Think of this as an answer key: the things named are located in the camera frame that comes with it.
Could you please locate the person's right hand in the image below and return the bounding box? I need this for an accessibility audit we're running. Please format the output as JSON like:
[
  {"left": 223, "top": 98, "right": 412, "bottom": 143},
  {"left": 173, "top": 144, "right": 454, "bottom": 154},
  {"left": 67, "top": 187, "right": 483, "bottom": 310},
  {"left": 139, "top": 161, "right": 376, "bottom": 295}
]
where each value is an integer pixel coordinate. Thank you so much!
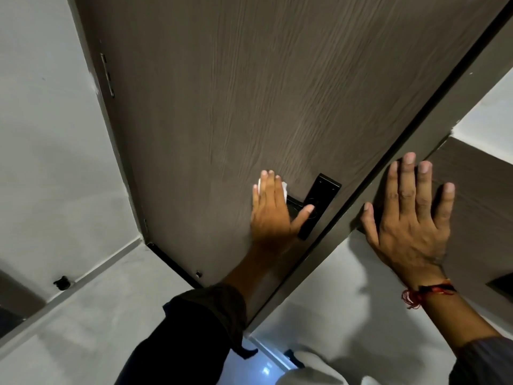
[{"left": 360, "top": 152, "right": 456, "bottom": 289}]

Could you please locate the person's left hand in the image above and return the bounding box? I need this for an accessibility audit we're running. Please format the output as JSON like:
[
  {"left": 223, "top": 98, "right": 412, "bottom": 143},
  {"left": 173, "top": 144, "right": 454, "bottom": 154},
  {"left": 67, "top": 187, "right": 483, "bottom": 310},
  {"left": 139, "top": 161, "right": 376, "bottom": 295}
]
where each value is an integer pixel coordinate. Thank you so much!
[{"left": 250, "top": 169, "right": 316, "bottom": 253}]

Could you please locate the white wipe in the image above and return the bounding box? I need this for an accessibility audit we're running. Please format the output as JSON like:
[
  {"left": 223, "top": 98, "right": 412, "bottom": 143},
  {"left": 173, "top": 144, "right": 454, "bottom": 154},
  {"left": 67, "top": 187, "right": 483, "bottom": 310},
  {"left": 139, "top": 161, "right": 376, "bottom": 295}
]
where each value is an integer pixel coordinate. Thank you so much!
[{"left": 258, "top": 178, "right": 289, "bottom": 204}]

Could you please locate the black door handle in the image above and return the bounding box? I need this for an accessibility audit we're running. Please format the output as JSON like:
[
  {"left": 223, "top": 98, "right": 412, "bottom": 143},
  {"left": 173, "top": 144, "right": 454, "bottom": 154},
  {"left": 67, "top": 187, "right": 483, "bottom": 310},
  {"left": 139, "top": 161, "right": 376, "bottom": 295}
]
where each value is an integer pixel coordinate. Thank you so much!
[{"left": 286, "top": 173, "right": 342, "bottom": 241}]

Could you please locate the person's left forearm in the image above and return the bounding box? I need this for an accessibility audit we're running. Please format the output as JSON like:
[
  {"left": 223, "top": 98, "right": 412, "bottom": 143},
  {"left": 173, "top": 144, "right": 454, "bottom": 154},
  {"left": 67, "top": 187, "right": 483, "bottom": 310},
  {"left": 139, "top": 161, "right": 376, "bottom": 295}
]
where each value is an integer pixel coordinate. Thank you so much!
[{"left": 114, "top": 244, "right": 281, "bottom": 385}]

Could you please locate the person's right forearm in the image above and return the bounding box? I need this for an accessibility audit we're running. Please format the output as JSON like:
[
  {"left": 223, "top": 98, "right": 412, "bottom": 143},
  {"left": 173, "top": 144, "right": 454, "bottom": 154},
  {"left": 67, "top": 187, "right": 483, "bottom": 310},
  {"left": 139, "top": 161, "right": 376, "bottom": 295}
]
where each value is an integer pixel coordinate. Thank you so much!
[{"left": 405, "top": 276, "right": 513, "bottom": 385}]

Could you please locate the brown wooden door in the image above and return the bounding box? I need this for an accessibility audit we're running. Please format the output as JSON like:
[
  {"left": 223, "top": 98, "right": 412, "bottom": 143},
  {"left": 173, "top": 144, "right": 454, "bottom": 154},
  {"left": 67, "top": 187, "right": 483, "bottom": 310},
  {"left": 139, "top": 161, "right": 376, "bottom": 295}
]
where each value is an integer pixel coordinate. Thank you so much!
[{"left": 66, "top": 0, "right": 513, "bottom": 324}]

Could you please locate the white draped cloth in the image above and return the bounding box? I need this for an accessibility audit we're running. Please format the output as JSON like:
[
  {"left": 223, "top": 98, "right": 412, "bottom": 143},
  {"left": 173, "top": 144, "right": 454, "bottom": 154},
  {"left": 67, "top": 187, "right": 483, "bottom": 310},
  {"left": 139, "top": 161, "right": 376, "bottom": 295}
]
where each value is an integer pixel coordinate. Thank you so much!
[{"left": 276, "top": 350, "right": 382, "bottom": 385}]

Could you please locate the red thread bracelet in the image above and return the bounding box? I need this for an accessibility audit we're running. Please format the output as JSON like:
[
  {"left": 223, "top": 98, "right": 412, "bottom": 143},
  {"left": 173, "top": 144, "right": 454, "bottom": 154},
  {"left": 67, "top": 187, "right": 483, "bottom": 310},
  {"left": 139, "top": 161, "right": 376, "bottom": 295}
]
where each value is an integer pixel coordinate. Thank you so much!
[{"left": 402, "top": 279, "right": 457, "bottom": 310}]

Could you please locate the brown wooden wall panel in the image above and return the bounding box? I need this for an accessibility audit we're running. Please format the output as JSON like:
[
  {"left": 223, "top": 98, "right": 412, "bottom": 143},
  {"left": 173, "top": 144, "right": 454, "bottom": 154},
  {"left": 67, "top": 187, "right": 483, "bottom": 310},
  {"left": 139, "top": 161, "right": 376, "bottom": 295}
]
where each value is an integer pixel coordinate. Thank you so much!
[{"left": 426, "top": 136, "right": 513, "bottom": 325}]

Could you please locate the brown door frame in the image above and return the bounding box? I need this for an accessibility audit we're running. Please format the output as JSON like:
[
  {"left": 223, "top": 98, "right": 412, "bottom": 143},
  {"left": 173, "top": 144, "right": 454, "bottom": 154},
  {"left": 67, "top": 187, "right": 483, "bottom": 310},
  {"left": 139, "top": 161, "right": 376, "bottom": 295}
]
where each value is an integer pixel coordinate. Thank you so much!
[{"left": 244, "top": 11, "right": 513, "bottom": 335}]

